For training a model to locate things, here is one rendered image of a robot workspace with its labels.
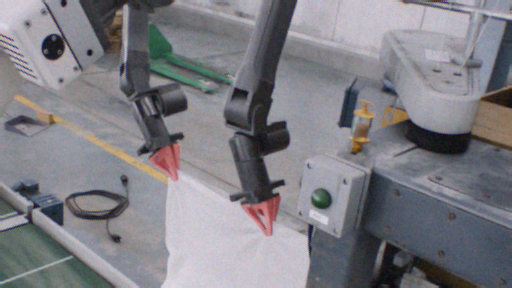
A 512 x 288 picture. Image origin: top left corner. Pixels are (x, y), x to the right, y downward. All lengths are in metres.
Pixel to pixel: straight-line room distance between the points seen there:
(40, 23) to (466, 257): 0.60
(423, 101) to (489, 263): 0.25
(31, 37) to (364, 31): 6.22
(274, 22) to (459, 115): 0.40
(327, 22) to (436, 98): 6.31
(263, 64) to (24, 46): 0.46
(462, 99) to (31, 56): 0.58
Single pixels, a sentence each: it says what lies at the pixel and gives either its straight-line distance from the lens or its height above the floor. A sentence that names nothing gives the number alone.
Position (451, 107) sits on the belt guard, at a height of 1.40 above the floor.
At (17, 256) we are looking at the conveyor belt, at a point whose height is 0.38.
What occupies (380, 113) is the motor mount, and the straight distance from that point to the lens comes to 1.26.
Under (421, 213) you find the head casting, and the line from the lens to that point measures 0.81.
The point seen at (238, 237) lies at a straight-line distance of 1.25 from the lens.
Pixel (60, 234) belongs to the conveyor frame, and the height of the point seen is 0.41.
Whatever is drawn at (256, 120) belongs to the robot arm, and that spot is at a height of 1.27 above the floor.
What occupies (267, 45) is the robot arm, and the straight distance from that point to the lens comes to 1.13.
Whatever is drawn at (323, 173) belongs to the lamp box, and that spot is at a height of 1.32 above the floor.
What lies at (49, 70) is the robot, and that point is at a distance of 0.85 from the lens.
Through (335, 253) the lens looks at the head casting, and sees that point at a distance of 0.89.
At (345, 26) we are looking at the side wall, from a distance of 7.05.
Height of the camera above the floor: 1.63
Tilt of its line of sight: 25 degrees down
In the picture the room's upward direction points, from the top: 5 degrees clockwise
